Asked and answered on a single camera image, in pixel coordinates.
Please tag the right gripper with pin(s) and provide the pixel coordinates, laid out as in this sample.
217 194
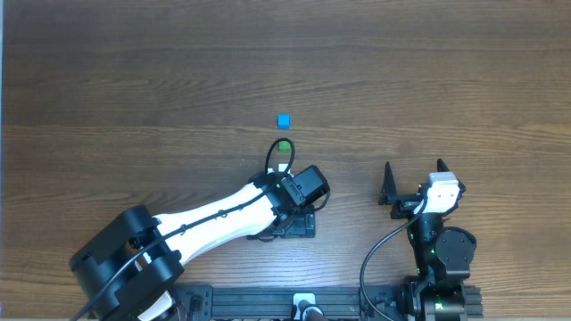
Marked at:
406 206

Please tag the green cube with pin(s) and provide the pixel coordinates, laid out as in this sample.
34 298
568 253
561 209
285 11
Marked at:
284 146

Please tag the white cube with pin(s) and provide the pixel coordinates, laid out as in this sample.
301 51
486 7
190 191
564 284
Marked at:
283 167

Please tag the blue cube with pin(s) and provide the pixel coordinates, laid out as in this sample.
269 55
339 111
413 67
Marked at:
283 121

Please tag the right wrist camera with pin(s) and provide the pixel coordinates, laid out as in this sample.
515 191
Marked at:
441 191

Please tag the mounting rail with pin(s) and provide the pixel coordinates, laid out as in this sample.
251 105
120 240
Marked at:
259 303

